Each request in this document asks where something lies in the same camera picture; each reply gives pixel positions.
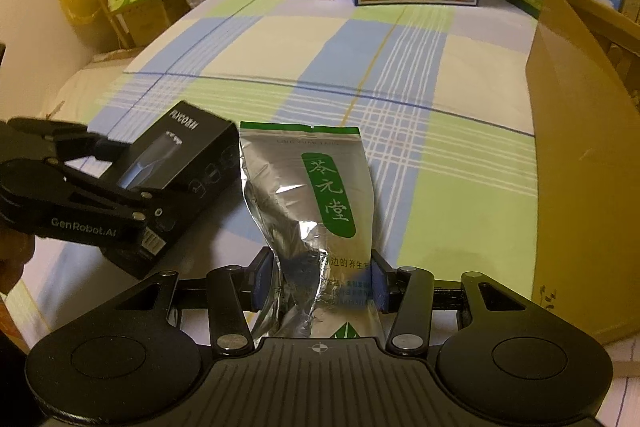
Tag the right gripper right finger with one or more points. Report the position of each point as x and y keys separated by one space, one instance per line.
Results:
x=409 y=293

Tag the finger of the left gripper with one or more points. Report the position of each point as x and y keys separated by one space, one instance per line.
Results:
x=145 y=201
x=37 y=138

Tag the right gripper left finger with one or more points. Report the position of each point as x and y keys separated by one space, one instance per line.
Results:
x=231 y=291

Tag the black razor box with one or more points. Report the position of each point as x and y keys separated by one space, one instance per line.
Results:
x=180 y=181

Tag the silver green tea pouch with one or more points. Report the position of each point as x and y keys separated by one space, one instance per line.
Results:
x=309 y=191

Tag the left hand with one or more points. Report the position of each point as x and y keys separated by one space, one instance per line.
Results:
x=16 y=249

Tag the plaid bed sheet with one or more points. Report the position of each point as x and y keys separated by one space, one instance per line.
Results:
x=144 y=358

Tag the brown cardboard box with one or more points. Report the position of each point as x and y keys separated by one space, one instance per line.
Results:
x=583 y=82

